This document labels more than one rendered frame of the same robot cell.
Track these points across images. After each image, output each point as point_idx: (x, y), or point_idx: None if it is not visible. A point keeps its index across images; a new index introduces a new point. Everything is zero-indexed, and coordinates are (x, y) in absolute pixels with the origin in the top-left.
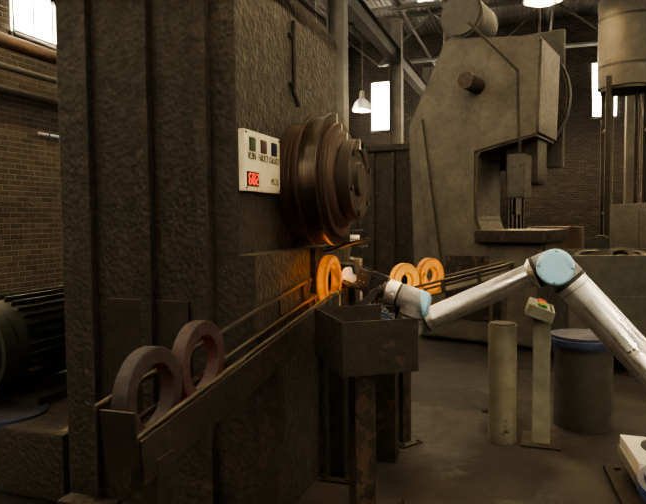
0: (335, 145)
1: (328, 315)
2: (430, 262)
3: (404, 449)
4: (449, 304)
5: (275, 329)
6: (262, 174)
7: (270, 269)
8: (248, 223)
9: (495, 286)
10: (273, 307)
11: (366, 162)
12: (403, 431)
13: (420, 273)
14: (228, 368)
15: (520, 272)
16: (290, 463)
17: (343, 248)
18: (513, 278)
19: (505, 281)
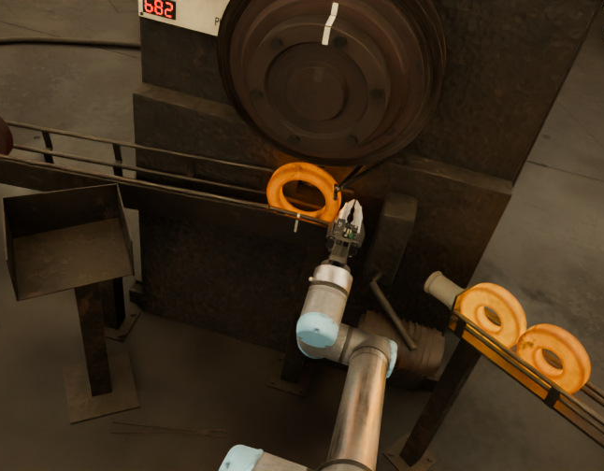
0: (266, 15)
1: (55, 191)
2: (554, 343)
3: (381, 456)
4: (350, 376)
5: (181, 181)
6: (188, 6)
7: (170, 120)
8: (165, 56)
9: (337, 425)
10: (177, 159)
11: (366, 74)
12: (403, 447)
13: (522, 335)
14: None
15: (334, 455)
16: (212, 302)
17: (468, 191)
18: (331, 448)
19: (335, 437)
